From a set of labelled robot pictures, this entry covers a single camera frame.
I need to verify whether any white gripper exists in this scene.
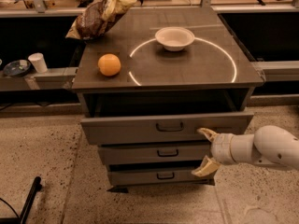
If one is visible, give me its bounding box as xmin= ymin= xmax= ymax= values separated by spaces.
xmin=192 ymin=128 xmax=235 ymax=177

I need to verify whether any grey top drawer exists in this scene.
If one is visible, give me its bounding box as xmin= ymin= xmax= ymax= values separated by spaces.
xmin=81 ymin=112 xmax=253 ymax=145

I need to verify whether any grey drawer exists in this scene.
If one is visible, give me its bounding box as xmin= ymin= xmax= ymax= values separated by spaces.
xmin=107 ymin=161 xmax=215 ymax=187
xmin=98 ymin=141 xmax=210 ymax=165
xmin=81 ymin=112 xmax=253 ymax=145

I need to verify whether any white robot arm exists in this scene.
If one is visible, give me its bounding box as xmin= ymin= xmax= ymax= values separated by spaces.
xmin=192 ymin=125 xmax=299 ymax=177

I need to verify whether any grey bottom drawer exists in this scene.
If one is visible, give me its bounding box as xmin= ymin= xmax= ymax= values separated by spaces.
xmin=107 ymin=161 xmax=215 ymax=187

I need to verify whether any grey drawer cabinet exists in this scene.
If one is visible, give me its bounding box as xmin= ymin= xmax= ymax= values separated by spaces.
xmin=71 ymin=6 xmax=265 ymax=194

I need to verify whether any grey middle drawer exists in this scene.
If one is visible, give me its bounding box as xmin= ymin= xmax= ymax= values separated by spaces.
xmin=98 ymin=141 xmax=210 ymax=165

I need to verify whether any white bowl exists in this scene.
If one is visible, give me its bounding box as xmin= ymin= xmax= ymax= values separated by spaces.
xmin=155 ymin=27 xmax=195 ymax=51

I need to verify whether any orange fruit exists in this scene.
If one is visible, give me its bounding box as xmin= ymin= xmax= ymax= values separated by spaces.
xmin=98 ymin=53 xmax=121 ymax=77

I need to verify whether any brown and yellow chip bag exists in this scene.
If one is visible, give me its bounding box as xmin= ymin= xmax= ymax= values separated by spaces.
xmin=65 ymin=0 xmax=137 ymax=40

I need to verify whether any black metal bar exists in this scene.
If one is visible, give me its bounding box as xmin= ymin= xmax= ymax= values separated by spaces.
xmin=0 ymin=176 xmax=42 ymax=224

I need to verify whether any white paper cup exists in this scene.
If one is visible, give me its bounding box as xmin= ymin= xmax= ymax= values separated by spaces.
xmin=28 ymin=52 xmax=48 ymax=73

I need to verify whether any dark round plate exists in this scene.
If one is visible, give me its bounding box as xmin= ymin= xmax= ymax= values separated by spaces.
xmin=3 ymin=60 xmax=31 ymax=77

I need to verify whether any black cable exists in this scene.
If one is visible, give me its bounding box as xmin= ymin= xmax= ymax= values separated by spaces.
xmin=0 ymin=197 xmax=21 ymax=219

